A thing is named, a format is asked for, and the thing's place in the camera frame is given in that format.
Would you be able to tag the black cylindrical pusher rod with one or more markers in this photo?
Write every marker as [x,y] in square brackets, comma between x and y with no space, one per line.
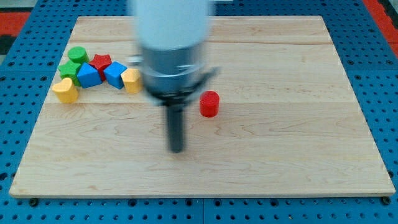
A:
[175,128]

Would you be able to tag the grey metal wrist flange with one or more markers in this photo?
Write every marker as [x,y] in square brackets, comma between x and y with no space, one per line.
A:
[175,76]

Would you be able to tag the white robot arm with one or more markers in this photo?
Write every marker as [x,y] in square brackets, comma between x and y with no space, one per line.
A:
[171,37]

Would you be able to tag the blue cube block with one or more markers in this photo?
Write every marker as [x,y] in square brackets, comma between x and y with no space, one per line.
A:
[113,74]

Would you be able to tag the red star block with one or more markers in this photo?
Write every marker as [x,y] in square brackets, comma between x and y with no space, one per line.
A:
[100,63]

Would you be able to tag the blue hexagon block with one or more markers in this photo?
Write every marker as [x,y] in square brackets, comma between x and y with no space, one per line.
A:
[88,76]

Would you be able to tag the green star block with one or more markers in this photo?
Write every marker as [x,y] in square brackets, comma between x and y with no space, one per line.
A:
[70,70]

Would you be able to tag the red cylinder block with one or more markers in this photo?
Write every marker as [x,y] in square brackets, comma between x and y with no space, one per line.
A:
[209,103]

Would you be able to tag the yellow pentagon block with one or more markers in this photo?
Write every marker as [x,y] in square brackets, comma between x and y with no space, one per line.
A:
[131,78]

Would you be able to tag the green cylinder block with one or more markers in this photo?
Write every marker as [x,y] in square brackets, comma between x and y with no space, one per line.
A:
[78,54]

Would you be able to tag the light wooden board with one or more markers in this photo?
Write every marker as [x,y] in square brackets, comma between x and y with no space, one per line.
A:
[289,125]

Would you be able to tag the yellow heart block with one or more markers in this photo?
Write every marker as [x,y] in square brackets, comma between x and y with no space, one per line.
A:
[65,91]

